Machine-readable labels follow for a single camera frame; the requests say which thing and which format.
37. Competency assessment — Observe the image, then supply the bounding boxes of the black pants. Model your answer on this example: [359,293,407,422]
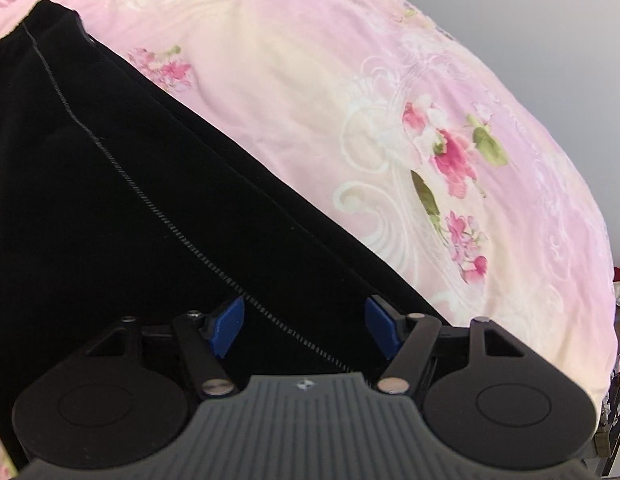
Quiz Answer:
[0,0,455,466]

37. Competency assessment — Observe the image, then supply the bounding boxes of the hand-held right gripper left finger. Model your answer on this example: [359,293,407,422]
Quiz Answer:
[82,296,247,401]

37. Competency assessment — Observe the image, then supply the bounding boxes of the pink floral bedspread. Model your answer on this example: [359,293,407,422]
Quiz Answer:
[0,0,619,480]

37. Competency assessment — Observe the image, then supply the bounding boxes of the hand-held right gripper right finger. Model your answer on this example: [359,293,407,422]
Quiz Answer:
[364,295,528,396]

